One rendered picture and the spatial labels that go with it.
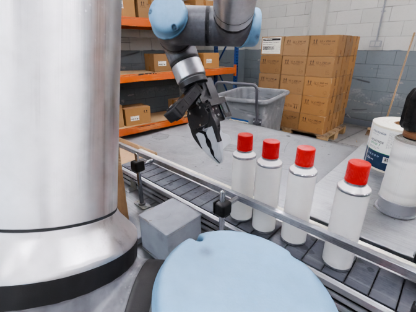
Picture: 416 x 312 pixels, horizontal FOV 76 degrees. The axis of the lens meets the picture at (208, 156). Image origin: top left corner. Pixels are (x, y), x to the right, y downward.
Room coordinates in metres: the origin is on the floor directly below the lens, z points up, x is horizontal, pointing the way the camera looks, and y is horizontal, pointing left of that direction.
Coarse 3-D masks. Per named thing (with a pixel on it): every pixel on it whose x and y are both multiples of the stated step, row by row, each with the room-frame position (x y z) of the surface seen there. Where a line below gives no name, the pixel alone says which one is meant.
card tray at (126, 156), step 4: (120, 140) 1.16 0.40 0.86; (124, 140) 1.13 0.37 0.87; (128, 144) 1.11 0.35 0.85; (132, 144) 1.09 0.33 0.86; (136, 144) 1.07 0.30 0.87; (120, 148) 1.12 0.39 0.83; (136, 148) 1.07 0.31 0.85; (140, 148) 1.05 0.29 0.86; (144, 148) 1.03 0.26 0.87; (120, 152) 1.07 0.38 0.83; (124, 152) 1.07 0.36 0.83; (128, 152) 1.07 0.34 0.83; (152, 152) 0.99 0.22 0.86; (156, 152) 0.97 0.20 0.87; (124, 156) 1.02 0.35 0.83; (128, 156) 1.02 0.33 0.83; (132, 156) 1.02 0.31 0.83; (124, 160) 0.98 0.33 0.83; (128, 160) 0.98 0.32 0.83
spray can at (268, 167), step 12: (264, 144) 0.49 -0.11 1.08; (276, 144) 0.48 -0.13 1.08; (264, 156) 0.48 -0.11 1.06; (276, 156) 0.48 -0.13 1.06; (264, 168) 0.47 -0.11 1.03; (276, 168) 0.47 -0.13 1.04; (264, 180) 0.47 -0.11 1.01; (276, 180) 0.47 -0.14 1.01; (264, 192) 0.47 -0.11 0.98; (276, 192) 0.47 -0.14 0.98; (276, 204) 0.48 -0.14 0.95; (264, 216) 0.47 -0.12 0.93; (264, 228) 0.47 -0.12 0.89
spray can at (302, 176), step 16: (304, 160) 0.44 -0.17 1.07; (288, 176) 0.46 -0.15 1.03; (304, 176) 0.43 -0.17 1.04; (288, 192) 0.45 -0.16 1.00; (304, 192) 0.43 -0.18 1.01; (288, 208) 0.44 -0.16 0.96; (304, 208) 0.43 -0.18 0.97; (288, 224) 0.44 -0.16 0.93; (288, 240) 0.44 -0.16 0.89; (304, 240) 0.44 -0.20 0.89
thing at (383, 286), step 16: (144, 160) 0.87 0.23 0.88; (144, 176) 0.74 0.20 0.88; (160, 176) 0.74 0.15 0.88; (176, 176) 0.74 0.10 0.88; (176, 192) 0.65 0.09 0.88; (192, 192) 0.65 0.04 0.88; (208, 192) 0.65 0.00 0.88; (208, 208) 0.57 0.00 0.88; (240, 224) 0.50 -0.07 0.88; (272, 240) 0.45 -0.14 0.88; (320, 240) 0.45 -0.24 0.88; (304, 256) 0.41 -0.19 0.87; (320, 256) 0.40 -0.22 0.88; (336, 272) 0.36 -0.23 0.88; (352, 272) 0.36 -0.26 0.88; (368, 272) 0.36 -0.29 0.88; (384, 272) 0.36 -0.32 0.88; (352, 288) 0.33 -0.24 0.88; (368, 288) 0.33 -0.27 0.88; (384, 288) 0.33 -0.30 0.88; (400, 288) 0.33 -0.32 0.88; (384, 304) 0.30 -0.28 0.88; (400, 304) 0.30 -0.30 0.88
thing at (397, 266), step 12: (120, 144) 0.82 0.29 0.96; (144, 156) 0.73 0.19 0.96; (168, 168) 0.65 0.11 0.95; (180, 168) 0.63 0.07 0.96; (204, 180) 0.56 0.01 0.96; (228, 192) 0.51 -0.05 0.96; (252, 204) 0.47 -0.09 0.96; (264, 204) 0.46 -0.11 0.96; (276, 216) 0.43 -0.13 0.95; (288, 216) 0.42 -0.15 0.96; (300, 228) 0.40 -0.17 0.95; (312, 228) 0.38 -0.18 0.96; (336, 240) 0.35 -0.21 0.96; (348, 240) 0.35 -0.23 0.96; (360, 252) 0.33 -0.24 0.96; (372, 252) 0.32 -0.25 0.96; (384, 264) 0.31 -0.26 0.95; (396, 264) 0.30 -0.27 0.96; (408, 276) 0.29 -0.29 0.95
